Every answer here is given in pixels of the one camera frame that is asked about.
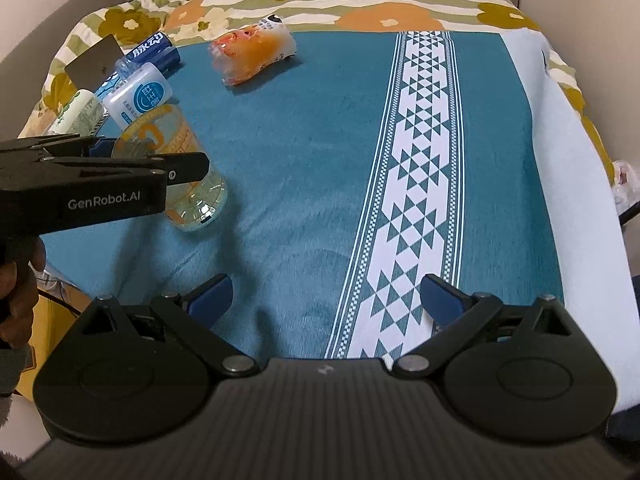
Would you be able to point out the clear plastic bag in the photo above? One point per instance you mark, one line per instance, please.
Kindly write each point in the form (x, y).
(627, 182)

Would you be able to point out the white bottle with blue label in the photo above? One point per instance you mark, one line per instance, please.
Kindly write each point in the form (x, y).
(137, 95)

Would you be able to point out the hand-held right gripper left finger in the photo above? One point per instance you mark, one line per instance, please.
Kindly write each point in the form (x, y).
(216, 292)

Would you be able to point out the clear yellow-label bottle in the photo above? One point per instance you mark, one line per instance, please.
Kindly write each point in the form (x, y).
(200, 202)

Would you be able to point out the pale blue cloth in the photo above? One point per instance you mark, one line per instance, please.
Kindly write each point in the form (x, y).
(575, 200)

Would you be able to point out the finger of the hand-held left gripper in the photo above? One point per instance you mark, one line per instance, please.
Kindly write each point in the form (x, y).
(97, 145)
(185, 166)

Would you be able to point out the blue labelled bottle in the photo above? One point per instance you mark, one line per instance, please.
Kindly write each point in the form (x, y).
(150, 50)

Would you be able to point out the teal patterned blanket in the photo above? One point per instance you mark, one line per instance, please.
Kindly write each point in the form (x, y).
(310, 160)

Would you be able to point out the grey card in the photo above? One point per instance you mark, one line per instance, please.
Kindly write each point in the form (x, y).
(95, 62)

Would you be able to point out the floral striped bedsheet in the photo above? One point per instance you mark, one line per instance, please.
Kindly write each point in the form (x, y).
(310, 2)

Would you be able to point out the person's left hand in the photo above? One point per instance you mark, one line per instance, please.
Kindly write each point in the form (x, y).
(20, 300)

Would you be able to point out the white bottle with green print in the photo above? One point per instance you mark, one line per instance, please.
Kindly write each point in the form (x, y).
(80, 112)

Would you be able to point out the orange snack packet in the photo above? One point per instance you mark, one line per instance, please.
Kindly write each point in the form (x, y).
(255, 50)

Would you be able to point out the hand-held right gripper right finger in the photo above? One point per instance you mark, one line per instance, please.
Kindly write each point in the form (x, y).
(442, 296)

